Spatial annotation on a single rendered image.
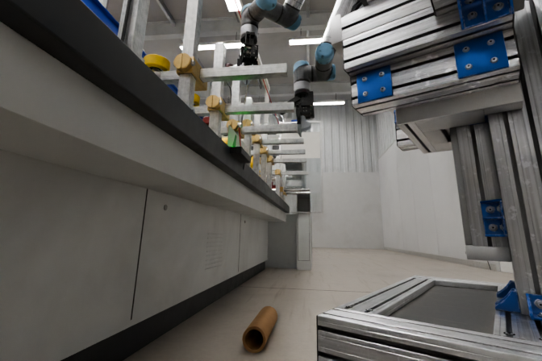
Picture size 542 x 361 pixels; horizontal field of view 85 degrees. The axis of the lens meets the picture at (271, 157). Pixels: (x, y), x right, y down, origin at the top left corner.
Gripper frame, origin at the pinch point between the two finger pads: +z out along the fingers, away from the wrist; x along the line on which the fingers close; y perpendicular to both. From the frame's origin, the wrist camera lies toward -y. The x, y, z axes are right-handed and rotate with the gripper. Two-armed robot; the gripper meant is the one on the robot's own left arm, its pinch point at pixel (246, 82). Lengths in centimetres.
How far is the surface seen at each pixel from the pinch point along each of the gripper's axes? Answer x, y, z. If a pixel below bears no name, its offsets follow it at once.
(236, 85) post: -3.2, -13.5, -5.4
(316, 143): 109, -215, -50
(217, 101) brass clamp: -11.3, 12.7, 16.0
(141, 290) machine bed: -31, 2, 80
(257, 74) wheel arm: -0.3, 35.7, 16.8
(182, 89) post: -21.0, 32.8, 22.6
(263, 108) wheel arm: 5.6, 11.5, 16.1
